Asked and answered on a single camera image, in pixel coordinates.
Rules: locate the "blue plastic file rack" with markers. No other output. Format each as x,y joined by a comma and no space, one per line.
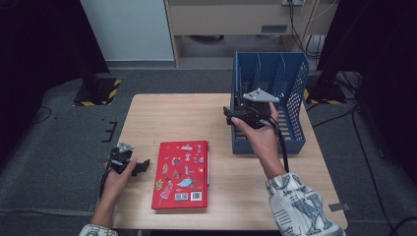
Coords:
242,147

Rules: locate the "black stand with striped base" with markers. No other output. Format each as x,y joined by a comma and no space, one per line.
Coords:
98,93
327,93

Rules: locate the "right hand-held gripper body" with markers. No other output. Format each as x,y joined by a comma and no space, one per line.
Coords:
259,108

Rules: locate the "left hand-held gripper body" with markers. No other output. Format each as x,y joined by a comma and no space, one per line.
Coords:
119,162

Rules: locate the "red picture book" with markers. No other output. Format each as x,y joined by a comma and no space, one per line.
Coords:
180,177

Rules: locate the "grey tape piece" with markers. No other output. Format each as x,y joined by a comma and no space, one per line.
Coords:
339,206
91,207

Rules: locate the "white panel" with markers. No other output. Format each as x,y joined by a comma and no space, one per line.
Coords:
131,29

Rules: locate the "dark curtain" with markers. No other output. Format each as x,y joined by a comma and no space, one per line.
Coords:
377,49
32,49

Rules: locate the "white power socket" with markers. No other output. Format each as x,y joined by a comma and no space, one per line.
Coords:
293,2

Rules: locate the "person's right hand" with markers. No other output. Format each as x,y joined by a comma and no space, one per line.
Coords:
265,141

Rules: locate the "beige wooden cabinet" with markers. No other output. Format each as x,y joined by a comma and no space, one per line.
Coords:
229,16

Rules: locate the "person's left hand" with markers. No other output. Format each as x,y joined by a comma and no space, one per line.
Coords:
114,185

